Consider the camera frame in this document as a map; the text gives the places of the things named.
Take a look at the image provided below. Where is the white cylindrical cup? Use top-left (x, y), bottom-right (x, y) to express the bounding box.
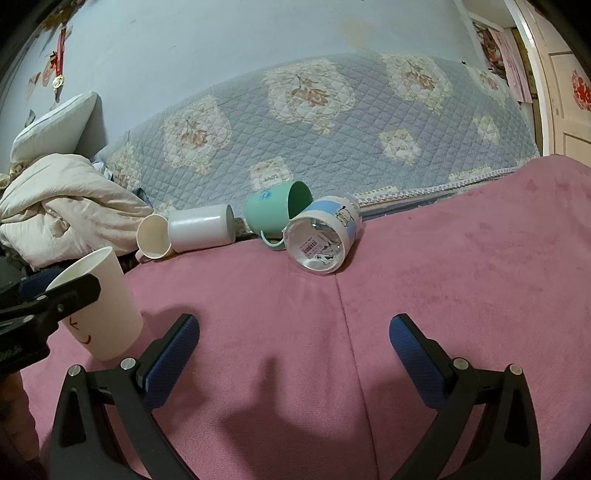
top-left (167, 203), bottom-right (236, 254)

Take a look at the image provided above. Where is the white paper cup red smile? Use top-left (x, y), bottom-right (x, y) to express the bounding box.
top-left (45, 247), bottom-right (145, 361)

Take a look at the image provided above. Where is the clear cartoon print cup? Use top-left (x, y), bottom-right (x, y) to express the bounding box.
top-left (283, 195), bottom-right (362, 275)

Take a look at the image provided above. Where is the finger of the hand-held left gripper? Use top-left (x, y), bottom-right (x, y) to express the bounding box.
top-left (0, 274), bottom-right (102, 337)
top-left (0, 270), bottom-right (61, 305)

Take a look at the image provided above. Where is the green mug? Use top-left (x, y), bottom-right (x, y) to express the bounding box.
top-left (244, 181), bottom-right (315, 251)

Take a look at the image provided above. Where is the pink wall calendar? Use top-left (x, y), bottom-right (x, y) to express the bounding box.
top-left (495, 30), bottom-right (533, 104)

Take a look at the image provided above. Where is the cream plastic cup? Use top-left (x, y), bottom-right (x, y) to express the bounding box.
top-left (136, 213), bottom-right (177, 263)

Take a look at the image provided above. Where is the cream door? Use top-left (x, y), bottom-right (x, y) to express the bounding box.
top-left (505, 0), bottom-right (591, 162)

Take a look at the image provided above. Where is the person's left forearm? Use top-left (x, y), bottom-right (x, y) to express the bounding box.
top-left (0, 369), bottom-right (40, 464)

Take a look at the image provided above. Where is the blue floral quilted bedspread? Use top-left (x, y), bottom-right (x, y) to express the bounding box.
top-left (99, 50), bottom-right (541, 217)

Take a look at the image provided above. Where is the pink blanket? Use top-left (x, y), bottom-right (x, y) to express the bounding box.
top-left (18, 154), bottom-right (591, 480)

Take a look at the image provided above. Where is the beige duvet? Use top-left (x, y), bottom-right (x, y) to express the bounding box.
top-left (0, 154), bottom-right (153, 271)

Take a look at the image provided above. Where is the red door decoration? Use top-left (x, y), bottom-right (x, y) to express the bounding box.
top-left (570, 69), bottom-right (591, 112)

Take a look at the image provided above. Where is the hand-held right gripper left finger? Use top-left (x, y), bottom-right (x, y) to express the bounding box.
top-left (44, 314), bottom-right (200, 480)

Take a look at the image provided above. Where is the wall poster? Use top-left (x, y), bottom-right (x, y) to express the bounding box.
top-left (471, 21), bottom-right (508, 81)

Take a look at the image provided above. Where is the red ribbon medal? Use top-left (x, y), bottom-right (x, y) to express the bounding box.
top-left (51, 27), bottom-right (69, 90)

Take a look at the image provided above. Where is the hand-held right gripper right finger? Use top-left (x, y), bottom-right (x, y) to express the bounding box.
top-left (389, 314), bottom-right (542, 480)

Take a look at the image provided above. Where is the grey pillow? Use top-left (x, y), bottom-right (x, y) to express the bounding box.
top-left (10, 91), bottom-right (109, 163)

